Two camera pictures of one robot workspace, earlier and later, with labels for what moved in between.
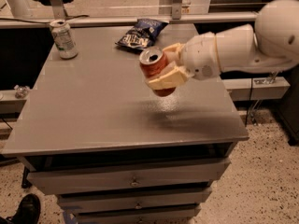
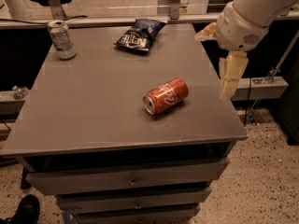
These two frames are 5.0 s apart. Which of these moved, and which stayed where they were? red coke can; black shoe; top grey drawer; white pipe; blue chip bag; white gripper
Moved: white gripper; red coke can
Stayed: black shoe; blue chip bag; top grey drawer; white pipe
